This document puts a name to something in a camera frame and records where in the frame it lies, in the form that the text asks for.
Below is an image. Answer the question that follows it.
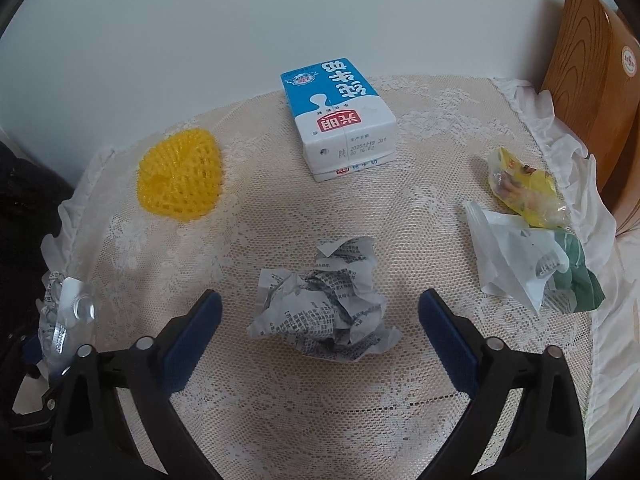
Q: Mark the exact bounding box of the silver pill blister pack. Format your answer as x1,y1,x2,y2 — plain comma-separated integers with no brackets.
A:
38,271,96,382

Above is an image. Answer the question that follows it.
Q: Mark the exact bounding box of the printed paper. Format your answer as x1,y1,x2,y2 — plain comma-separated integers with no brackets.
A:
246,236,401,363

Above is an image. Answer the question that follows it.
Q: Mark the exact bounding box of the green silver snack wrapper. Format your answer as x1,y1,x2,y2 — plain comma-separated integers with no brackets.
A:
464,202,605,313

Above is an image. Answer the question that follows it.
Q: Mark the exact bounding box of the lace cloth on nightstand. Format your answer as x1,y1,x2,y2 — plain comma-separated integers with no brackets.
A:
42,76,639,479

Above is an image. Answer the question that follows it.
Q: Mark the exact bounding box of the yellow snack wrapper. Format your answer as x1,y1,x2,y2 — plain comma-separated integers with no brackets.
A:
487,148,570,229

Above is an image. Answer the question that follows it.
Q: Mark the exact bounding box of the yellow foam fruit net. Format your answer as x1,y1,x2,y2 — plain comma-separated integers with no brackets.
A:
137,128,224,222

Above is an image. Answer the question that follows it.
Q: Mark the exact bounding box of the blue white milk carton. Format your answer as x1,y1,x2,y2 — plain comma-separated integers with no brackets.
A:
281,58,399,182

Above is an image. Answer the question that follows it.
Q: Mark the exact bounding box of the wooden headboard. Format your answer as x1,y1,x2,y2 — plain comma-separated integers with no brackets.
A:
541,0,640,235

